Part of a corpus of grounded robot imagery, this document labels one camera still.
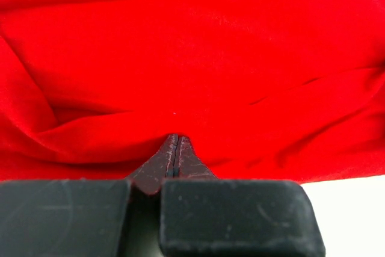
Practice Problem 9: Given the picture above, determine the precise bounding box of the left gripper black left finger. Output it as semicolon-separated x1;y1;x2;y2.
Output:
1;135;177;256

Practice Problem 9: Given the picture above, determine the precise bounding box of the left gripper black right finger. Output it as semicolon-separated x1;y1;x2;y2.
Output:
159;137;325;256

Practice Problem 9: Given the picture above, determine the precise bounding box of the red t shirt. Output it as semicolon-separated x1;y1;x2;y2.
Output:
1;0;384;182

